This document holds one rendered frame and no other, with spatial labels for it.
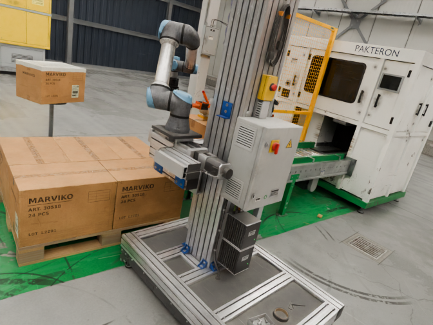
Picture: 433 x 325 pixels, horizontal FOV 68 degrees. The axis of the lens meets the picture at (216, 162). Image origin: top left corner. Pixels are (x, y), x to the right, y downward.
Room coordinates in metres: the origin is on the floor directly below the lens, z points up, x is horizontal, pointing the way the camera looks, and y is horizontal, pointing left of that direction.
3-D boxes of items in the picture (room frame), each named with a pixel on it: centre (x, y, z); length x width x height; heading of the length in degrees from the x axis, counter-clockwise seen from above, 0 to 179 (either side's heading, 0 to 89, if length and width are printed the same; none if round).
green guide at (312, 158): (3.46, -1.01, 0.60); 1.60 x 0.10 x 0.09; 132
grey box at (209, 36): (3.81, 0.36, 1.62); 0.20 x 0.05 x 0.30; 132
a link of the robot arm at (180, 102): (1.89, 0.28, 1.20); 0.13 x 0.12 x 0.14; 95
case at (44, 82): (3.71, 2.07, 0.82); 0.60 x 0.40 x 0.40; 159
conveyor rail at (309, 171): (3.17, -0.79, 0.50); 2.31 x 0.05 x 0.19; 132
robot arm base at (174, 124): (1.89, 0.27, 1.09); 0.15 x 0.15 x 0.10
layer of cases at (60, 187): (2.42, 0.99, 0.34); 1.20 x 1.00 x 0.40; 132
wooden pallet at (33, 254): (2.42, 0.99, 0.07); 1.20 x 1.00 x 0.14; 132
